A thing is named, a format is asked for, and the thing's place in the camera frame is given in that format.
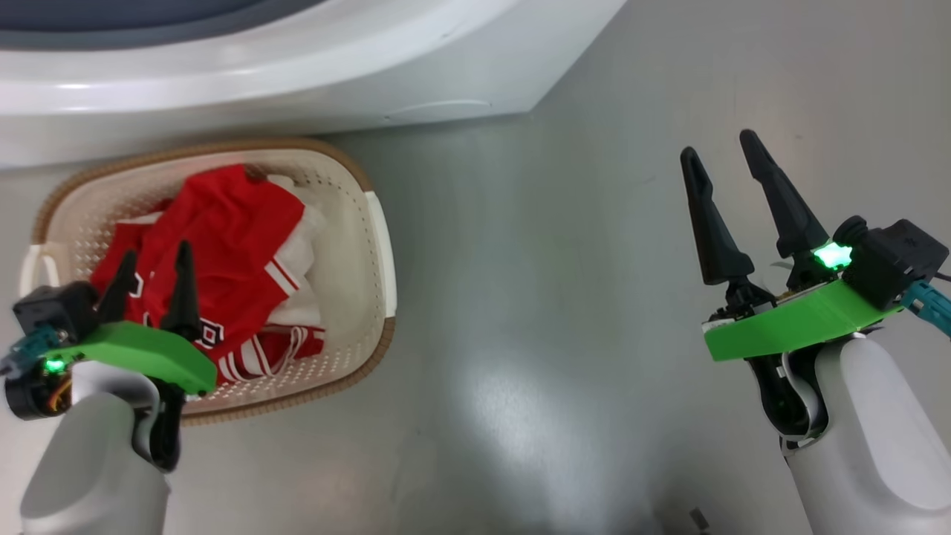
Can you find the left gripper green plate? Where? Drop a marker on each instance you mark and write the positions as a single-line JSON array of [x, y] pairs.
[[148, 349]]

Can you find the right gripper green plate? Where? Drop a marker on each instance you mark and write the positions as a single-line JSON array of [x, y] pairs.
[[802, 319]]

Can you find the red jersey black lettering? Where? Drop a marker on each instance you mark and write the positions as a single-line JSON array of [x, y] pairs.
[[223, 223]]

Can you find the red white striped shorts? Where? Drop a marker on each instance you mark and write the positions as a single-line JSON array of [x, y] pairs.
[[293, 297]]

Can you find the white front-load washing machine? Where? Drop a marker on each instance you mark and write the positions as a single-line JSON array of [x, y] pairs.
[[297, 82]]

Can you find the cream laundry basket brown rim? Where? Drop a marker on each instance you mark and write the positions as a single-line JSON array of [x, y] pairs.
[[342, 223]]

